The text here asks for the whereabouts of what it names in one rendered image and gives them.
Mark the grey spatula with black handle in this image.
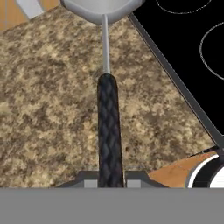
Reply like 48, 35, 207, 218
59, 0, 146, 189

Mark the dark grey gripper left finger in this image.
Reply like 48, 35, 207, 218
56, 170, 100, 189

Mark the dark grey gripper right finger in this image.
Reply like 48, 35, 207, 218
123, 170, 171, 189

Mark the black and white round object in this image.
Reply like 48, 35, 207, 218
186, 153, 224, 189

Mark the pale grey flat bar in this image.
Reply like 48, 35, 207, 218
15, 0, 46, 19

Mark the black hob with grey rim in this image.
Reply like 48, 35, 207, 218
128, 0, 224, 151

